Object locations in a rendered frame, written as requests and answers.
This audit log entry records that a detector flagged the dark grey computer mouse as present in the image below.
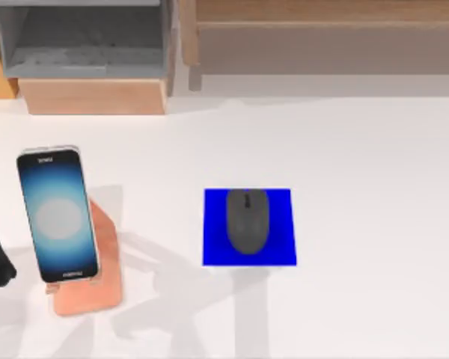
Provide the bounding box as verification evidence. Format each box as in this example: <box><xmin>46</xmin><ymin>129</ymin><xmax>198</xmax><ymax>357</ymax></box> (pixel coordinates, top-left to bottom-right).
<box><xmin>225</xmin><ymin>188</ymin><xmax>270</xmax><ymax>256</ymax></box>

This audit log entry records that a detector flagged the blue mouse pad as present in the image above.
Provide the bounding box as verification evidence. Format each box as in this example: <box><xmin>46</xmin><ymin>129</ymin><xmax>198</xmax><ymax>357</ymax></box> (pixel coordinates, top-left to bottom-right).
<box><xmin>202</xmin><ymin>188</ymin><xmax>298</xmax><ymax>268</ymax></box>

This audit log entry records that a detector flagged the salmon phone stand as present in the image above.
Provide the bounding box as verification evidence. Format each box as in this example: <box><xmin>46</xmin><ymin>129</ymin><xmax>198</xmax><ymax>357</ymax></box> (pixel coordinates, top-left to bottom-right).
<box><xmin>46</xmin><ymin>197</ymin><xmax>123</xmax><ymax>317</ymax></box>

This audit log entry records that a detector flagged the pale wooden drawer front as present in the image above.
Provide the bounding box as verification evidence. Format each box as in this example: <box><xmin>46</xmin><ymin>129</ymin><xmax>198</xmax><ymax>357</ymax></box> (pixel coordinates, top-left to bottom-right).
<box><xmin>17</xmin><ymin>76</ymin><xmax>167</xmax><ymax>115</ymax></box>

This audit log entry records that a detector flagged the smartphone with blue screen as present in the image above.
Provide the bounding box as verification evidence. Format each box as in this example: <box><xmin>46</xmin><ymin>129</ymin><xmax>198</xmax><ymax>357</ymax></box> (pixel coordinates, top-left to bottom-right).
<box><xmin>16</xmin><ymin>144</ymin><xmax>100</xmax><ymax>283</ymax></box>

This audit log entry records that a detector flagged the wooden open shelf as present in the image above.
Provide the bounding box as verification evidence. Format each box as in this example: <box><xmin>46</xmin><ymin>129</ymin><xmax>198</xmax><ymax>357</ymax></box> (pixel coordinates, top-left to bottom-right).
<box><xmin>182</xmin><ymin>0</ymin><xmax>449</xmax><ymax>92</ymax></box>

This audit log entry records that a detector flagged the grey drawer inside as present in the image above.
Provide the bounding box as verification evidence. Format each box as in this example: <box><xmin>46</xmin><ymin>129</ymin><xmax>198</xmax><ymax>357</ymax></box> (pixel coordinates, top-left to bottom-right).
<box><xmin>0</xmin><ymin>0</ymin><xmax>173</xmax><ymax>79</ymax></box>

